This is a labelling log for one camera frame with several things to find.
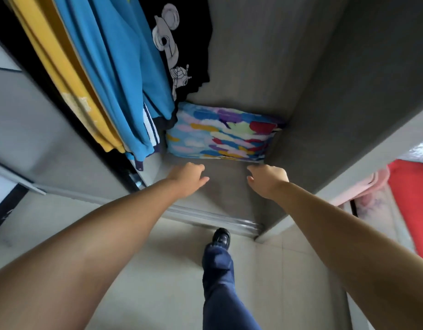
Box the red blanket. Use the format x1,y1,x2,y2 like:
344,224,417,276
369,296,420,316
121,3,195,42
388,159,423,264

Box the person's left forearm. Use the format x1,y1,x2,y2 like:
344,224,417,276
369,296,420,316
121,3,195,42
0,178,179,330

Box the blue hanging garment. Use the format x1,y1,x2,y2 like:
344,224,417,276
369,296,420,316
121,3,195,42
51,0,176,171

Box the yellow hanging garment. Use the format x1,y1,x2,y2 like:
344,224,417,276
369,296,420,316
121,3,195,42
5,0,126,154

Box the person's leg in blue trousers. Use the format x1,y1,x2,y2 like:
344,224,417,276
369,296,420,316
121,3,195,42
202,244,262,330

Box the grey wardrobe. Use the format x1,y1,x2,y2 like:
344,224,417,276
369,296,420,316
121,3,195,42
139,0,423,243

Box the multicoloured patterned pillow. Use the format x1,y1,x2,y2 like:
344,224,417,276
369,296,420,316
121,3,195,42
166,102,284,163

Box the white floral mattress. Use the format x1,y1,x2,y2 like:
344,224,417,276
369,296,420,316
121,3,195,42
354,185,417,253

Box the black shoe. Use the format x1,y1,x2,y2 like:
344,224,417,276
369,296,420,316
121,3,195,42
211,228,231,250

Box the black printed t-shirt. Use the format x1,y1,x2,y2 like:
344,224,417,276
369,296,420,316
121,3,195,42
137,0,213,101

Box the pink bed frame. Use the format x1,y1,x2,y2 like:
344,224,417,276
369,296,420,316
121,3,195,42
330,166,391,206

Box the grey sliding wardrobe door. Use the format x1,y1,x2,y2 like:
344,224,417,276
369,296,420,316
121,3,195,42
0,34,130,203

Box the person's right hand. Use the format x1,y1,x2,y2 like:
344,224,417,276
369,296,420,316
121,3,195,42
246,164,290,200

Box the person's left hand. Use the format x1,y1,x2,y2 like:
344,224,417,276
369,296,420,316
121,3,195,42
166,162,210,199

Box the metal sliding door track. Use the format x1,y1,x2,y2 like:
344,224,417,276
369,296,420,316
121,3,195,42
36,184,263,237

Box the person's right forearm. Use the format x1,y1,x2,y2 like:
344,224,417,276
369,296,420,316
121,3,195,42
276,182,423,330

